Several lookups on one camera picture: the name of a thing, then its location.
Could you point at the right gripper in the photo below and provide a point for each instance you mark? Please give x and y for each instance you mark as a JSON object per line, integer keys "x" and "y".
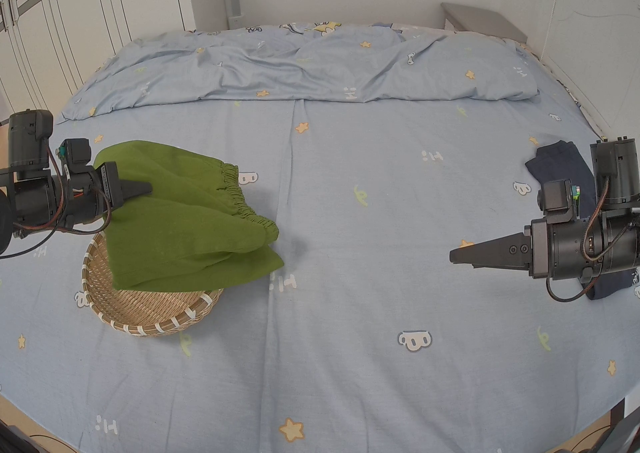
{"x": 565, "y": 246}

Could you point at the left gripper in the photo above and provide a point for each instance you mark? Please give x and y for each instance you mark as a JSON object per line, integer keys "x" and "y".
{"x": 85, "y": 198}

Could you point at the green shorts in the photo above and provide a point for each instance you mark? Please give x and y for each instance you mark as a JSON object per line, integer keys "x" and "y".
{"x": 175, "y": 231}

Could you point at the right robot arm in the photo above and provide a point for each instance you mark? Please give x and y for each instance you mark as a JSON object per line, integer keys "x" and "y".
{"x": 615, "y": 171}

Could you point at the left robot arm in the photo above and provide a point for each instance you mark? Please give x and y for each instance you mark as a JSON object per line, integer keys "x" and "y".
{"x": 30, "y": 141}

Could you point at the dark blue garment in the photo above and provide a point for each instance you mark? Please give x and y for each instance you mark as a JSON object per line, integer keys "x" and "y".
{"x": 560, "y": 166}

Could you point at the round woven basket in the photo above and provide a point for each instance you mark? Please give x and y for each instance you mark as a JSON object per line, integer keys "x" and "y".
{"x": 150, "y": 311}

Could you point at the bed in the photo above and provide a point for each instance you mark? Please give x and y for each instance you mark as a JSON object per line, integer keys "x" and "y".
{"x": 350, "y": 341}

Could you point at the white wardrobe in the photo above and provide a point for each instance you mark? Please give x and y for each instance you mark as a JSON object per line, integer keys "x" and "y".
{"x": 75, "y": 6}

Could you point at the grey bedside table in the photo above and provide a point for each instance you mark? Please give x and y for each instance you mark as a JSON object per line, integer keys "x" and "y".
{"x": 480, "y": 21}

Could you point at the pale blue quilt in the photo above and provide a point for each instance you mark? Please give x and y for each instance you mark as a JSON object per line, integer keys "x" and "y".
{"x": 300, "y": 76}

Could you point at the white printed pillow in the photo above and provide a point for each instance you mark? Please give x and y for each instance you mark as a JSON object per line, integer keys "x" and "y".
{"x": 310, "y": 29}

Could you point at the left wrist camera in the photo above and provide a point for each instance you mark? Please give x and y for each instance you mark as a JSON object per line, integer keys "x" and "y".
{"x": 75, "y": 153}

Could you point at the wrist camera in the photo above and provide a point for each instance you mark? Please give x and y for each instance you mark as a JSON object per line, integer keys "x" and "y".
{"x": 75, "y": 153}
{"x": 555, "y": 196}

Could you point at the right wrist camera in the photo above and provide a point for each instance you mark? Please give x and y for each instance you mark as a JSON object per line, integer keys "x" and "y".
{"x": 555, "y": 196}

